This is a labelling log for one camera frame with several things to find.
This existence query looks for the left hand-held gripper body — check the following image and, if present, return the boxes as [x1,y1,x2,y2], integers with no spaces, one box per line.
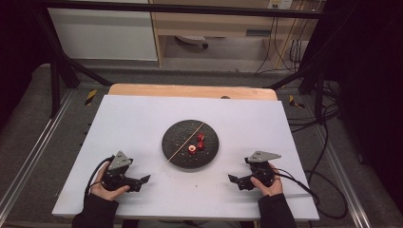
[102,150,143,194]

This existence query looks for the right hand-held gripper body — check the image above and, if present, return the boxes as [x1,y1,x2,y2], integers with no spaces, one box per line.
[238,150,282,192]

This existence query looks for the round black plate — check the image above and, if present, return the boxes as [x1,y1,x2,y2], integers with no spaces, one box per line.
[161,119,221,170]

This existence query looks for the thin wooden skewer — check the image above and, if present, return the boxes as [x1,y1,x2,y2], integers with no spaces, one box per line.
[163,122,206,168]

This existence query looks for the person's right hand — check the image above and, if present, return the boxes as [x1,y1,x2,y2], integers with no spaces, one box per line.
[249,163,284,198]

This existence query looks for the person's left hand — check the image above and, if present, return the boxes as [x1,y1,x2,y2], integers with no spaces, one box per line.
[89,161,131,201]

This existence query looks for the white board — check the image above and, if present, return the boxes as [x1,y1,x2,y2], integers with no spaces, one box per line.
[51,94,320,221]

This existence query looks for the yellow black tape strip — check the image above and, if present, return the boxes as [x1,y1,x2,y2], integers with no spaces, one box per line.
[288,94,306,109]
[84,88,98,106]

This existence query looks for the wooden table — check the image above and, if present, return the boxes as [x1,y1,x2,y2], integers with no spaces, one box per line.
[107,83,278,102]

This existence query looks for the white cabinet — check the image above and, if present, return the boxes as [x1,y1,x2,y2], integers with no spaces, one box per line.
[48,8,159,62]

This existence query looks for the white chair base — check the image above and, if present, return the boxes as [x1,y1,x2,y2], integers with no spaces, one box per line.
[175,34,210,49]

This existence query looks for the light wooden desk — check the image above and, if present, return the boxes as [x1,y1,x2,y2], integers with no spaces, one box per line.
[148,0,321,69]

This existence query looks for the dark curtain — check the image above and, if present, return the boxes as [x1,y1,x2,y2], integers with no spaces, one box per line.
[312,0,403,217]
[0,0,53,131]

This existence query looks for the white power strip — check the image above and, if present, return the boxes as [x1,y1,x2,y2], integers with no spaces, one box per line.
[267,0,295,10]

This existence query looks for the left hand-held gripper cable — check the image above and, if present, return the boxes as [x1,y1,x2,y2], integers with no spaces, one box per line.
[84,154,116,198]

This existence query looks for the hand-held gripper cable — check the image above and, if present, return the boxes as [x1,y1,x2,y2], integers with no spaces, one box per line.
[271,167,349,220]
[84,154,116,198]

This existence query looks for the right hand-held gripper cable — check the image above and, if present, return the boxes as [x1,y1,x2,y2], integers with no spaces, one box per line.
[271,167,349,220]

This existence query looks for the black floor cables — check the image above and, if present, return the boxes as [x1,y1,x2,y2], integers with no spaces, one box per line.
[286,80,342,135]

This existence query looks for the aluminium rail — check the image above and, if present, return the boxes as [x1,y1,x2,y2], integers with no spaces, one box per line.
[0,89,76,217]
[312,126,373,228]

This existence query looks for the hanging black cables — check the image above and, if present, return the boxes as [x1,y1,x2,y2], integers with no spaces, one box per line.
[254,9,319,76]

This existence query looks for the black metal frame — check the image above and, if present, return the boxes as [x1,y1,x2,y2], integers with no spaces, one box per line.
[31,0,338,119]

